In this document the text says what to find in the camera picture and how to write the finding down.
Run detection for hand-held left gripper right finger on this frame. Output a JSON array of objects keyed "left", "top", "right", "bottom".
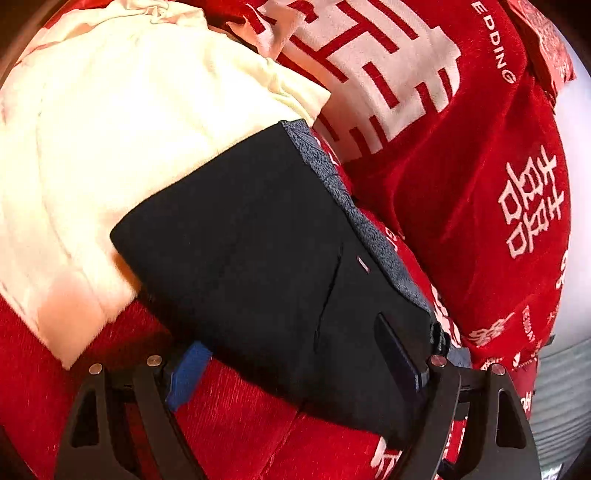
[{"left": 374, "top": 314, "right": 539, "bottom": 480}]

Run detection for red blanket with large characters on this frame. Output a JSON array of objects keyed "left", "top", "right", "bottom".
[{"left": 185, "top": 0, "right": 573, "bottom": 374}]

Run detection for black pants with grey trim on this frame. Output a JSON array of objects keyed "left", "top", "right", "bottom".
[{"left": 110, "top": 119, "right": 472, "bottom": 450}]

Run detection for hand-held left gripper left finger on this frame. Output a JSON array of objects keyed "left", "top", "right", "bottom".
[{"left": 54, "top": 342, "right": 213, "bottom": 480}]

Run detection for grey ribbed panel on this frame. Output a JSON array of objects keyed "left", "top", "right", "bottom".
[{"left": 529, "top": 335, "right": 591, "bottom": 480}]

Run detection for cream cloth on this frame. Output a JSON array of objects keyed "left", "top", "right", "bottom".
[{"left": 0, "top": 0, "right": 331, "bottom": 370}]

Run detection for red printed blanket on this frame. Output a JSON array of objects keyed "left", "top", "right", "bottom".
[{"left": 0, "top": 134, "right": 539, "bottom": 480}]

